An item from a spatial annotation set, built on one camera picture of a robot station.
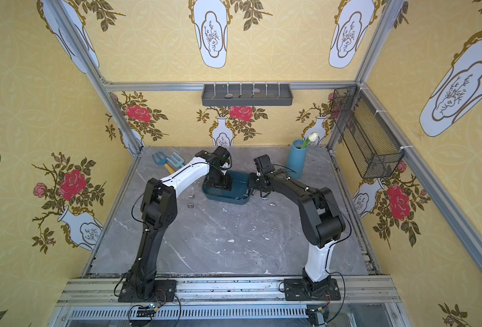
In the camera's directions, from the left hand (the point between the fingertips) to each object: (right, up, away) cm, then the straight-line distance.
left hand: (223, 187), depth 98 cm
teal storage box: (+8, -3, 0) cm, 8 cm away
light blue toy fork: (-27, +12, +15) cm, 33 cm away
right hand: (+11, +2, -2) cm, 11 cm away
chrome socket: (+20, -5, 0) cm, 21 cm away
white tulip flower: (+38, +22, -14) cm, 46 cm away
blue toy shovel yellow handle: (-38, +15, +19) cm, 45 cm away
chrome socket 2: (+23, -7, -2) cm, 24 cm away
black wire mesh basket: (+57, +16, -24) cm, 64 cm away
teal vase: (+35, +13, -1) cm, 38 cm away
